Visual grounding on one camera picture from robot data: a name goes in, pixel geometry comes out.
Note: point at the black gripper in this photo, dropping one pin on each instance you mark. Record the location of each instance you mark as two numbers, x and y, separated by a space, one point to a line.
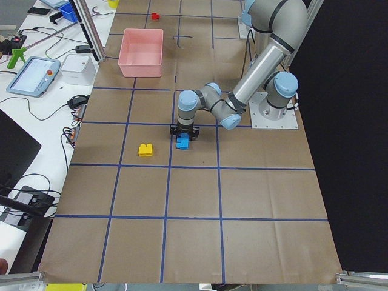
185 128

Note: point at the blue toy block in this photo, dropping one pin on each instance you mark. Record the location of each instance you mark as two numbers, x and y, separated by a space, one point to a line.
182 141

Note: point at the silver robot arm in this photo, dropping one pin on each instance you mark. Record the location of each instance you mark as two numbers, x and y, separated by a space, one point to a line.
283 23

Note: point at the pink plastic box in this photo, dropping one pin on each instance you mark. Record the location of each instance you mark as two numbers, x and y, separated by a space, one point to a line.
141 53

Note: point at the white square box device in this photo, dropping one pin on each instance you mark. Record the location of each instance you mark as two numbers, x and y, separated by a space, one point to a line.
78 70

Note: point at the yellow toy block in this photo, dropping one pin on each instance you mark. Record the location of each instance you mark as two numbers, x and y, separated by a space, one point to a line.
145 150

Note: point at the black power adapter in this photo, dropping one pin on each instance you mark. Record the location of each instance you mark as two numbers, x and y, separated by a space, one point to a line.
79 49

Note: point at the teach pendant tablet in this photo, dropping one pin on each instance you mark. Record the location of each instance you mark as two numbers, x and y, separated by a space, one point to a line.
34 77

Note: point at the blue plastic bin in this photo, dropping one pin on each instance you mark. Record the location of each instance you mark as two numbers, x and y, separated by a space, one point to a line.
68 13

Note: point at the green plastic tool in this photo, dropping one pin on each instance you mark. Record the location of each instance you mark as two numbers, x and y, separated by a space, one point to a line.
17 53

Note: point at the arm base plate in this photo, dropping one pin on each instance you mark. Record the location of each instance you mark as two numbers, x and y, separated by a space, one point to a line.
264 116
243 29

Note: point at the aluminium frame post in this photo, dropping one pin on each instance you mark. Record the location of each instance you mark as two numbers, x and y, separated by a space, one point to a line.
85 20

